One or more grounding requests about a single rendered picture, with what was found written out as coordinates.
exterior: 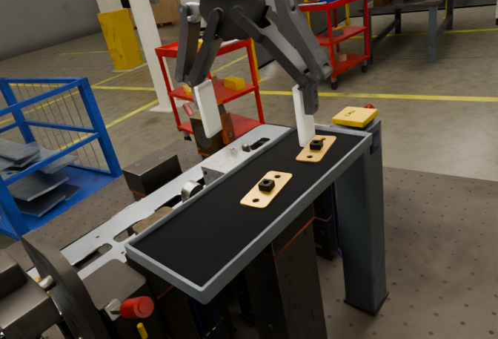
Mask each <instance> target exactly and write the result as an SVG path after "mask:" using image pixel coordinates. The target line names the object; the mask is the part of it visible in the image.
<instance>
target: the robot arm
mask: <svg viewBox="0 0 498 339"><path fill-rule="evenodd" d="M270 6H271V7H272V11H273V12H275V13H277V14H278V17H279V20H280V22H281V23H282V25H283V27H284V29H285V30H286V32H287V33H288V35H289V36H290V39H291V40H292V42H293V44H294V45H295V47H296V49H297V50H298V52H299V53H298V52H297V51H296V50H295V49H294V48H293V46H292V45H291V44H290V43H289V42H288V41H287V40H286V39H285V38H284V37H283V36H282V34H281V33H280V32H279V31H278V30H277V26H276V25H275V24H274V23H273V22H272V21H271V20H270V19H269V18H268V16H267V15H266V14H267V12H268V9H269V7H270ZM178 12H179V21H180V31H179V43H178V51H177V58H176V71H175V80H176V81H177V82H178V83H181V82H184V83H186V84H187V85H188V86H189V87H190V89H191V91H192V94H193V98H194V103H195V106H196V109H197V110H199V111H200V114H201V118H202V123H203V126H204V130H205V135H206V137H207V138H211V137H212V136H213V135H215V134H216V133H218V132H219V131H221V130H222V123H221V119H220V115H219V110H218V106H217V103H216V97H215V93H214V89H213V84H212V81H211V80H207V79H209V78H207V76H208V73H209V71H210V68H211V66H212V64H213V61H214V59H215V58H216V54H217V53H218V51H219V48H220V46H221V44H222V42H226V41H230V40H232V39H238V40H246V39H249V38H252V39H253V40H254V41H255V42H256V43H260V44H261V45H262V46H263V48H264V49H266V51H267V52H269V54H270V55H272V57H273V58H274V59H275V60H276V61H277V62H278V63H279V64H280V65H281V66H282V68H283V69H284V70H285V71H286V72H287V73H288V74H289V75H290V76H291V77H292V79H293V80H294V81H295V82H296V83H297V85H295V86H294V87H293V88H292V90H293V100H294V107H295V112H296V123H297V128H298V135H299V145H300V146H301V147H305V146H306V145H307V144H308V143H309V142H310V141H311V140H312V139H313V138H314V137H315V136H316V134H315V127H314V120H313V115H314V114H315V113H316V112H317V111H318V109H319V98H318V90H317V83H318V82H323V81H324V80H325V79H327V78H328V77H329V76H330V75H331V74H332V73H333V66H332V65H331V63H330V62H329V60H328V58H327V56H326V55H325V52H324V51H323V49H322V48H321V46H320V44H319V43H318V41H317V39H316V37H315V35H314V34H313V32H312V30H311V29H310V27H309V25H308V23H307V22H306V20H305V18H304V16H303V15H302V13H301V11H300V9H299V6H298V3H297V0H199V3H198V2H197V1H190V2H187V3H184V4H180V5H179V6H178ZM202 18H203V19H204V20H205V21H206V22H207V26H206V28H205V31H204V33H203V36H202V44H201V47H200V48H199V52H198V54H197V49H198V43H199V34H200V28H201V20H202ZM261 28H262V29H261ZM196 54H197V55H196Z"/></svg>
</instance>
